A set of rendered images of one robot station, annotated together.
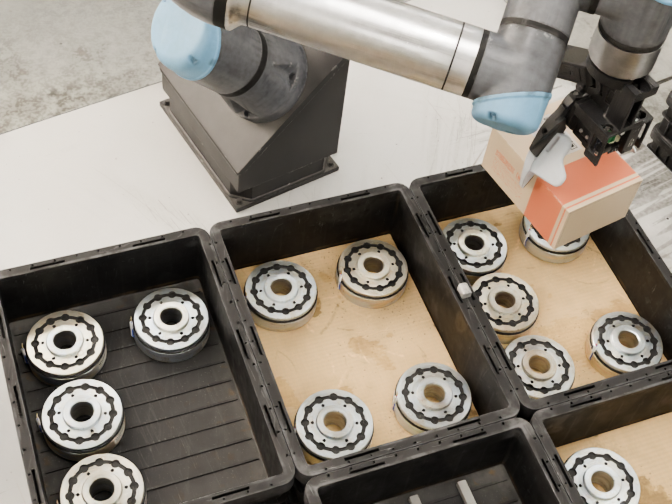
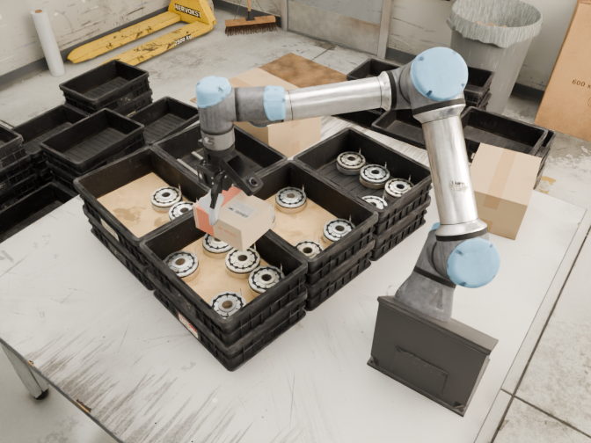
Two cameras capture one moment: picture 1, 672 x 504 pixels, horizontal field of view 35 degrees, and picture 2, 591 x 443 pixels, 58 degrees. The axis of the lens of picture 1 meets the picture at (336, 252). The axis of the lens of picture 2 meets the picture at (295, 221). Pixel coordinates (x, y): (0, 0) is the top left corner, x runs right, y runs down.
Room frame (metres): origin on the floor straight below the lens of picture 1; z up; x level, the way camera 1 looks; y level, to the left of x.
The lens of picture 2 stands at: (2.01, -0.41, 2.00)
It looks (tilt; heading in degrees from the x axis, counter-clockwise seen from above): 42 degrees down; 163
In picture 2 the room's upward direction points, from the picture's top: straight up
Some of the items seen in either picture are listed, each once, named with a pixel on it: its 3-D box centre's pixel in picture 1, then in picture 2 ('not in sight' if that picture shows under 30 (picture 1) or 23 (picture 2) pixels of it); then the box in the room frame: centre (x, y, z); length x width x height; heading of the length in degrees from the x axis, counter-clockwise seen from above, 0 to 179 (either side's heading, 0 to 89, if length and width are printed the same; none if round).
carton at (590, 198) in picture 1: (559, 171); (233, 215); (0.97, -0.27, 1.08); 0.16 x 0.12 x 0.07; 38
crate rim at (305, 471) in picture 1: (357, 319); (299, 207); (0.80, -0.04, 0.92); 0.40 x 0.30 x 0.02; 27
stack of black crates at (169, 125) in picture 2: not in sight; (164, 144); (-0.60, -0.40, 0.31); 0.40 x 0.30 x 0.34; 128
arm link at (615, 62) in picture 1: (627, 45); (217, 135); (0.95, -0.29, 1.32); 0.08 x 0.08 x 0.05
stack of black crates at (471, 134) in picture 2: not in sight; (486, 168); (0.17, 1.15, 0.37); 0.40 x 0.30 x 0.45; 38
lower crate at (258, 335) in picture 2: not in sight; (227, 293); (0.94, -0.31, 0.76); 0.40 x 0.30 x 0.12; 27
